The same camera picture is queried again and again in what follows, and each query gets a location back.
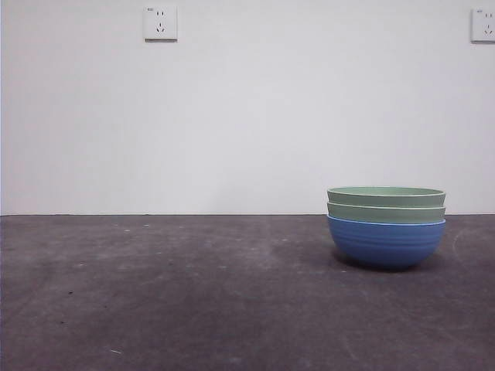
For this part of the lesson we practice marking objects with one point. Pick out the green ribbed bowl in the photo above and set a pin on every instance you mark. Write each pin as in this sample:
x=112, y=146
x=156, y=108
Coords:
x=386, y=197
x=386, y=215

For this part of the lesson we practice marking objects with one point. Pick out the blue ribbed bowl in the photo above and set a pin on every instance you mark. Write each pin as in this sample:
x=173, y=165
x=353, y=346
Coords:
x=386, y=245

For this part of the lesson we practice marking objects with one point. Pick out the white wall socket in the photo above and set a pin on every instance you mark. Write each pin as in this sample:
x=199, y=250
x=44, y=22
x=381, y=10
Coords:
x=483, y=25
x=161, y=23

